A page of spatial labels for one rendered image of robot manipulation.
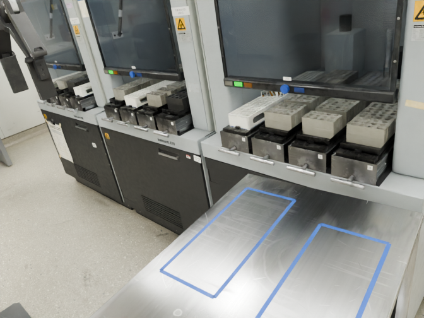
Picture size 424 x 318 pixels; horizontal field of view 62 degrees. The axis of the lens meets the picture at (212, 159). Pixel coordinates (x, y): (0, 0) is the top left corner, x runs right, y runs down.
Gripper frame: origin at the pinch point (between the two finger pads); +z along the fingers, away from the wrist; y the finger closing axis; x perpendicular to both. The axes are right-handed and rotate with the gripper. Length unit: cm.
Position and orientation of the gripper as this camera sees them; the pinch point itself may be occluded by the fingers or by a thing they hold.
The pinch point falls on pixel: (32, 88)
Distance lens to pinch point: 77.3
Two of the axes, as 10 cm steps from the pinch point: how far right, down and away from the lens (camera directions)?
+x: 6.7, -4.3, 6.0
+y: 7.3, 2.1, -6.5
